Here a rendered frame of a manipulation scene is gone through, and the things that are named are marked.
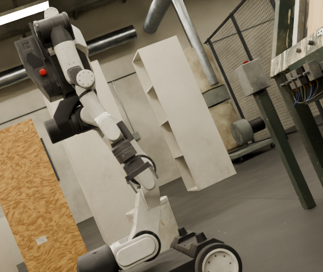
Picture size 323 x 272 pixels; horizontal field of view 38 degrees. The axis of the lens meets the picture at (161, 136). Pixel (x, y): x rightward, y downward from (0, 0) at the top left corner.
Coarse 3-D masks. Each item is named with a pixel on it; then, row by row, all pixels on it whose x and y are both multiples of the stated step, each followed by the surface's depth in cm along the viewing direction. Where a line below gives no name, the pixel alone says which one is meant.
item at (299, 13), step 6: (300, 0) 270; (300, 6) 269; (294, 12) 273; (300, 12) 269; (294, 18) 272; (300, 18) 268; (294, 24) 271; (300, 24) 268; (294, 30) 270; (300, 30) 267; (294, 36) 269; (300, 36) 267; (294, 42) 268
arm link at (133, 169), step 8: (120, 152) 198; (128, 152) 198; (136, 152) 201; (120, 160) 199; (128, 160) 199; (136, 160) 200; (128, 168) 199; (136, 168) 199; (144, 168) 199; (128, 176) 198
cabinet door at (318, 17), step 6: (312, 0) 259; (318, 0) 253; (312, 6) 258; (318, 6) 252; (312, 12) 257; (318, 12) 251; (312, 18) 256; (318, 18) 250; (312, 24) 255; (318, 24) 248; (312, 30) 254
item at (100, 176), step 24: (96, 72) 468; (120, 120) 467; (72, 144) 455; (96, 144) 459; (96, 168) 456; (120, 168) 461; (96, 192) 454; (120, 192) 458; (96, 216) 464; (120, 216) 455
